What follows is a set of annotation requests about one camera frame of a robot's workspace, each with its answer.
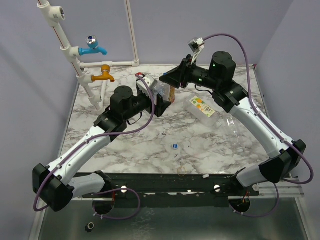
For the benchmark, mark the yellow rubber band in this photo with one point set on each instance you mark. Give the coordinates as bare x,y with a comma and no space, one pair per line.
181,171

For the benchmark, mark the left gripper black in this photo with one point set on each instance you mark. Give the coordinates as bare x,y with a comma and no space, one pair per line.
161,105

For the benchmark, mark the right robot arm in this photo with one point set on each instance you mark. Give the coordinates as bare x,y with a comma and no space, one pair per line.
283,152

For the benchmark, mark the orange label clear bottle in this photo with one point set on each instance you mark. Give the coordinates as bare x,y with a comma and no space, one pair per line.
206,111

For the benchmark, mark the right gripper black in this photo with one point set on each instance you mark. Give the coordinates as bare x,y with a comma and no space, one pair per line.
186,72

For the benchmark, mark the small black white knob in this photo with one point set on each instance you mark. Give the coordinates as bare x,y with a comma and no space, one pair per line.
89,227

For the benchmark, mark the orange faucet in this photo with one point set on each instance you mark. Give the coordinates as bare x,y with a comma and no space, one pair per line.
105,75

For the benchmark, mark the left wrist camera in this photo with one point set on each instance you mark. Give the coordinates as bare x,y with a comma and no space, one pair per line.
149,81

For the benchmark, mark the blue faucet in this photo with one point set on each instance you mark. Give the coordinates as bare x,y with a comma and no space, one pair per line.
93,47

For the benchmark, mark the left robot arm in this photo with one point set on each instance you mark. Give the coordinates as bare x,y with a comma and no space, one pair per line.
57,184

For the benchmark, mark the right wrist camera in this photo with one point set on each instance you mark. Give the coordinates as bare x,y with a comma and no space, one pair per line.
196,45

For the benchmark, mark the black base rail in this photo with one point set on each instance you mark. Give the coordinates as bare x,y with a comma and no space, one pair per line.
169,190

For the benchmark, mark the blue white bottle cap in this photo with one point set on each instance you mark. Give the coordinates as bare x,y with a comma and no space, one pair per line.
175,146

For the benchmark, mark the clear plastic bottle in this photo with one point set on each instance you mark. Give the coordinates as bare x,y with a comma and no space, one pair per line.
234,134
163,89

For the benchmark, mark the golden energy drink bottle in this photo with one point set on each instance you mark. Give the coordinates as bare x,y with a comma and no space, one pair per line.
171,94

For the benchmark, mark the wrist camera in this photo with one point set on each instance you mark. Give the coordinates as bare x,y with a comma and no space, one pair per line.
196,45
149,81

